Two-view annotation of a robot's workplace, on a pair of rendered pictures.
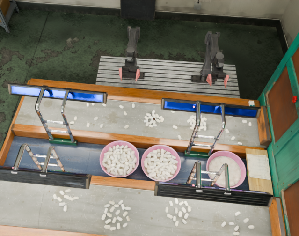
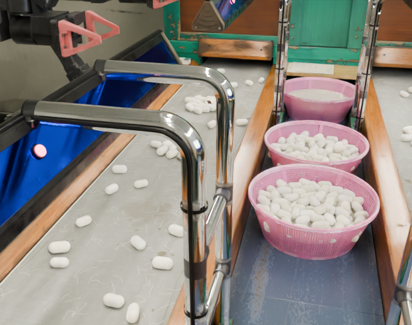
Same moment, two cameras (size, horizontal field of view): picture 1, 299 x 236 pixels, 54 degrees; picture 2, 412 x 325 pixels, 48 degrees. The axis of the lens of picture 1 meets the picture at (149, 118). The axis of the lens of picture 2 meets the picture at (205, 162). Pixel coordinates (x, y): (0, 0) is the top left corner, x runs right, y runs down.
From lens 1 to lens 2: 1.89 m
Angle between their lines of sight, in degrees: 61
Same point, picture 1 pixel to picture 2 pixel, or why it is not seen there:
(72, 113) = (77, 316)
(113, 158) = (306, 215)
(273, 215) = (403, 57)
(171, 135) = not seen: hidden behind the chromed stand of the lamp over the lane
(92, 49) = not seen: outside the picture
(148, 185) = (386, 158)
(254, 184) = (346, 73)
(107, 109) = (105, 218)
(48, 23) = not seen: outside the picture
